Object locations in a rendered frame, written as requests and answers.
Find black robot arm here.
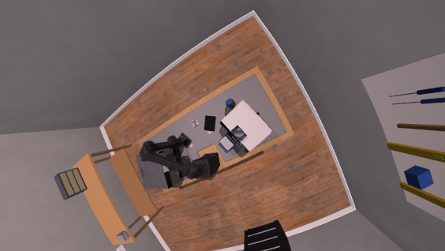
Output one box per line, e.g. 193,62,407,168
140,135,208,179

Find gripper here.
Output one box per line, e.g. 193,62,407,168
178,136,186,148

